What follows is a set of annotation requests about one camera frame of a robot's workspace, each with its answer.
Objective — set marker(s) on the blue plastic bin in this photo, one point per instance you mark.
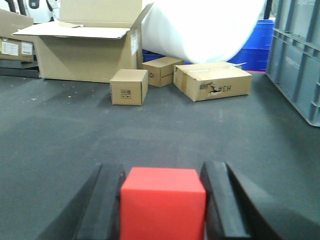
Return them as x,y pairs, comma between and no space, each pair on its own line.
257,47

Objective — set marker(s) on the small rear cardboard box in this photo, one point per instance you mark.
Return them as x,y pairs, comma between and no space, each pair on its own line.
161,70

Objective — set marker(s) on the red magnetic cube block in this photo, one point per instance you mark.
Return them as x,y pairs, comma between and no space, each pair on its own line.
158,203

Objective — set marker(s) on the flat torn cardboard box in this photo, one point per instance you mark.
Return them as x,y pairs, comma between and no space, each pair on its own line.
208,81

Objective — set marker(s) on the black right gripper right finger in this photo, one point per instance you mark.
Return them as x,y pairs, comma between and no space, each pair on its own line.
228,214

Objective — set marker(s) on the small upright cardboard box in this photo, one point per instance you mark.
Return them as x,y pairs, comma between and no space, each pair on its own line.
129,87

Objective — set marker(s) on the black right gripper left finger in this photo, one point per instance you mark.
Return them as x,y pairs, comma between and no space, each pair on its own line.
94,212

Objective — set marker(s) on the large open cardboard box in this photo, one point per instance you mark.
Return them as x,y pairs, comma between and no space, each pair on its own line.
91,40

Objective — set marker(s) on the grey plastic crate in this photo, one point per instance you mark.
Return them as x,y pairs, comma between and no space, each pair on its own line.
294,58

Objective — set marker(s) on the white bubble wrap roll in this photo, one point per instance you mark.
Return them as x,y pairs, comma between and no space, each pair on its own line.
205,9

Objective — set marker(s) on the labelled cardboard box far left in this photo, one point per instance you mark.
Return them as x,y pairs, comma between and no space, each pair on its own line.
15,47

